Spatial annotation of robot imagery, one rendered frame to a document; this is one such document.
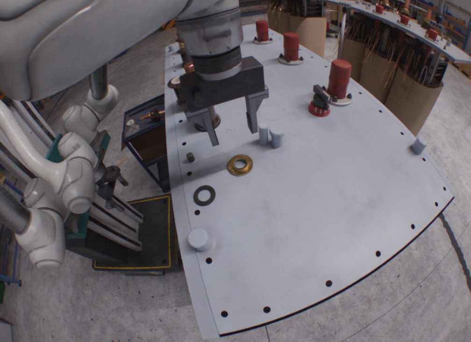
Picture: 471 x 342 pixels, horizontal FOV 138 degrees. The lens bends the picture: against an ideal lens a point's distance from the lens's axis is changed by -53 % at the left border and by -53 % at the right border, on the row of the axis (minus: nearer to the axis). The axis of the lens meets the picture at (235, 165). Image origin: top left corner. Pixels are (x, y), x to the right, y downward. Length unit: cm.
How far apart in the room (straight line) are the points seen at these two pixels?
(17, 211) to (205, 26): 70
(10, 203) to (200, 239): 59
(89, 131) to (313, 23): 302
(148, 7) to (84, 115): 104
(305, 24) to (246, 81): 287
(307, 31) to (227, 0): 296
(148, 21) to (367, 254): 48
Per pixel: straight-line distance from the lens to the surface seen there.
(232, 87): 31
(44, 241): 77
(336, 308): 187
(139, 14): 15
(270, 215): 42
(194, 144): 58
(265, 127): 48
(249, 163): 48
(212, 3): 24
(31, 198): 90
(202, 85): 30
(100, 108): 117
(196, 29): 26
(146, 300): 209
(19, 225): 75
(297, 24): 317
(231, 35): 27
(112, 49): 15
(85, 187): 59
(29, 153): 63
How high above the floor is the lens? 176
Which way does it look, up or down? 53 degrees down
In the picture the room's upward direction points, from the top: 14 degrees counter-clockwise
